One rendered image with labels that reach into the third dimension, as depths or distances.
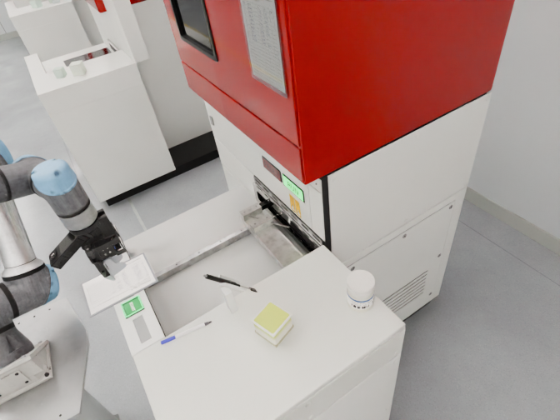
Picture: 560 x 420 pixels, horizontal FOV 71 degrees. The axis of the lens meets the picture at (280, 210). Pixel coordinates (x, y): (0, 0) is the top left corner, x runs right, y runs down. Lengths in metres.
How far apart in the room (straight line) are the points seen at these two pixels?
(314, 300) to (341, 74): 0.59
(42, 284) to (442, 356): 1.73
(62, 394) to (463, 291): 1.92
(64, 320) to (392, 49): 1.30
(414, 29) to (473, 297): 1.63
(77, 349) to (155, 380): 0.41
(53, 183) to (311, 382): 0.71
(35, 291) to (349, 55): 1.12
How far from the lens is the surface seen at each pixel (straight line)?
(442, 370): 2.12
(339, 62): 0.94
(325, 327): 1.06
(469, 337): 2.24
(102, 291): 1.33
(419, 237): 1.64
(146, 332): 1.18
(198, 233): 1.56
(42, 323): 1.57
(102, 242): 1.03
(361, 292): 1.00
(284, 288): 1.13
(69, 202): 0.94
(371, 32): 0.98
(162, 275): 1.44
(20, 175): 1.00
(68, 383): 1.38
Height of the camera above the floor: 1.88
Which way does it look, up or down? 42 degrees down
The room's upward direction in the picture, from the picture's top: 9 degrees counter-clockwise
